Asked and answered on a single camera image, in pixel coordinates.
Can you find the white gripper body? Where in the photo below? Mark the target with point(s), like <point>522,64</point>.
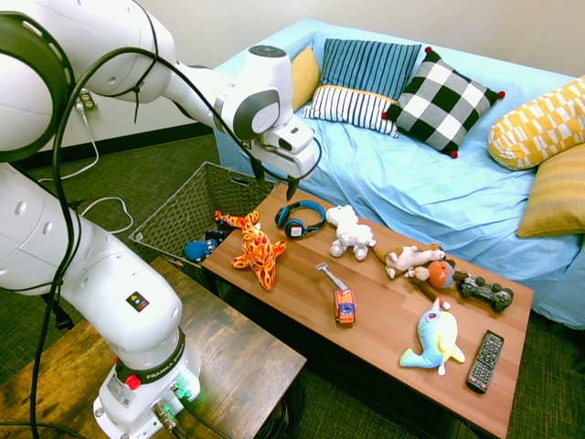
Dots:
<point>288,163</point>

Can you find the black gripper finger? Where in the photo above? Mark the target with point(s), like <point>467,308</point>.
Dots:
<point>259,171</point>
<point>292,187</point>

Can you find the orange toy car grey ladder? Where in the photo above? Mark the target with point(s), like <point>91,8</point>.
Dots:
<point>343,306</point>

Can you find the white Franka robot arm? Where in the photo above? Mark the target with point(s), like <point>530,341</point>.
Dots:
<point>114,297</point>

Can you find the small dark toy figure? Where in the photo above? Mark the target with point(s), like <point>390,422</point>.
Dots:
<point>219,234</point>

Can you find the grey woven basket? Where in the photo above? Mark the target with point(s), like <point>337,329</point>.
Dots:
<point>183,206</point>

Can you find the blue round plush toy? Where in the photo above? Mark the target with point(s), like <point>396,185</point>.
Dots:
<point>196,250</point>

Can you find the blue black headphones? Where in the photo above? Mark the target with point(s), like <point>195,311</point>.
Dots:
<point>294,229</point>

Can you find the white plush horse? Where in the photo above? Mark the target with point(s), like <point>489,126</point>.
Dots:
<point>349,233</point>

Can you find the orange flame pattern plush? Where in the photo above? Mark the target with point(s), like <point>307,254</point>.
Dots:
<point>256,256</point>

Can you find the white navy striped pillow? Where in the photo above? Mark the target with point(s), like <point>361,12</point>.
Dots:
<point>347,107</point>

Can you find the plain yellow pillow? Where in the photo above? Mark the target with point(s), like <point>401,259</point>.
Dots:
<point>304,78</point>

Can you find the couch with blue cover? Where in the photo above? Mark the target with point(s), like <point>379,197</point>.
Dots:
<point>411,183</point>

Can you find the blue striped pillow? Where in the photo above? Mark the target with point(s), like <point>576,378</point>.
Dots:
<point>365,64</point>

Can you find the brown white plush dog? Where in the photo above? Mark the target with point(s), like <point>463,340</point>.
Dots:
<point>402,258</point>

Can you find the black white checkered pillow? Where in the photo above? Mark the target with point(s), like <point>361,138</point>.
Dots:
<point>439,100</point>

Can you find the wooden coffee table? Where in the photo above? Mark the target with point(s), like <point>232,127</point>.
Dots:
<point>388,320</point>

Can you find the brown monkey plush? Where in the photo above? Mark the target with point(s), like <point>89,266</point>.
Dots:
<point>439,274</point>

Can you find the dark wood robot stand table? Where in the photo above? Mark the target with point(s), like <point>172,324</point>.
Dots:
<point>237,356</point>

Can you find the blue yellow narwhal plush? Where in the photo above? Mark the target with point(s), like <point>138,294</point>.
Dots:
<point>434,334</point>

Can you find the black game controller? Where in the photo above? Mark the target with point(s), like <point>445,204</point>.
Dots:
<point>484,290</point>

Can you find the yellow white patterned bolster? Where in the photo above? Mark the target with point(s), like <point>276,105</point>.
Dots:
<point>535,128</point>

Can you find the black remote control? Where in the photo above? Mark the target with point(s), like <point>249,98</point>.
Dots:
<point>485,361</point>

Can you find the mustard striped pillow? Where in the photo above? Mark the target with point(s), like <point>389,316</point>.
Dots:
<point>557,192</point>

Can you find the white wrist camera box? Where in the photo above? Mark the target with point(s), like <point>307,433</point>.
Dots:
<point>294,137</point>

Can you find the white wall outlet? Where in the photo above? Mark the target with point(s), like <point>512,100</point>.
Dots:
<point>87,101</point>

